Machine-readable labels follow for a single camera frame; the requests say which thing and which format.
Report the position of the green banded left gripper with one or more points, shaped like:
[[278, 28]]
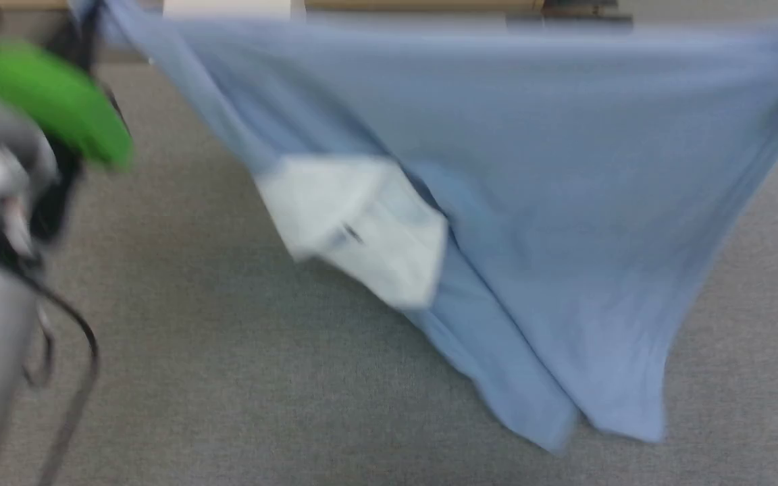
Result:
[[44, 101]]

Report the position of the light blue white-collared polo shirt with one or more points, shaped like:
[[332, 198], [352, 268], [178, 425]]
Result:
[[497, 202]]

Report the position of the grey fabric sofa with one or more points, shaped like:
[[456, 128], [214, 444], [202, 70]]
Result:
[[227, 351]]

